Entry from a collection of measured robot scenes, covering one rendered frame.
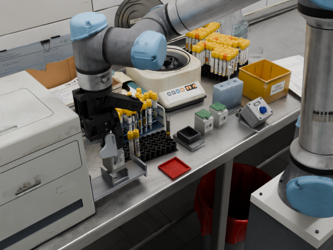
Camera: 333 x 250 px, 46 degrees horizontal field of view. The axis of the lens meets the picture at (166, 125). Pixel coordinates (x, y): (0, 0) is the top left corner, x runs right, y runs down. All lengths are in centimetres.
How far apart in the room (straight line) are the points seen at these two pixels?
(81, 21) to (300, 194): 53
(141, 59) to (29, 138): 27
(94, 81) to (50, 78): 63
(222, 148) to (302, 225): 36
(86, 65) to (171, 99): 59
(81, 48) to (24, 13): 64
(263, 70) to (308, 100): 84
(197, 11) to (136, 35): 14
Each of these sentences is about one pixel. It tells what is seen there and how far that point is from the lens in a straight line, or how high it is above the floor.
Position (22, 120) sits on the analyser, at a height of 117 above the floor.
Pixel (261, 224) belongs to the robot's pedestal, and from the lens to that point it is 109.
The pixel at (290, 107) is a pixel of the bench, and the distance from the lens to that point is 145.
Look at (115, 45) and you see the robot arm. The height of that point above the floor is 131.
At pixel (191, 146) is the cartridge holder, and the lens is 120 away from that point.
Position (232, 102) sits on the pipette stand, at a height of 91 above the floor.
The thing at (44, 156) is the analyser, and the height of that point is 111.
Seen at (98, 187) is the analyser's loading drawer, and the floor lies 92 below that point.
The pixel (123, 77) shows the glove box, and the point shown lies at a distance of 141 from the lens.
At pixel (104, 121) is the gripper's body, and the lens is 90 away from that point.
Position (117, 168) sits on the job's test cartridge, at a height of 96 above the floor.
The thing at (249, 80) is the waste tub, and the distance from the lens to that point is 144.
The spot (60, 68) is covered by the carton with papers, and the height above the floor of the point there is 99.
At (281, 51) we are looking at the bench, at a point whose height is 87.
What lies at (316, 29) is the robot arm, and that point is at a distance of 67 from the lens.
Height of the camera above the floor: 162
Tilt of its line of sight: 35 degrees down
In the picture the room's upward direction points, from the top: 1 degrees counter-clockwise
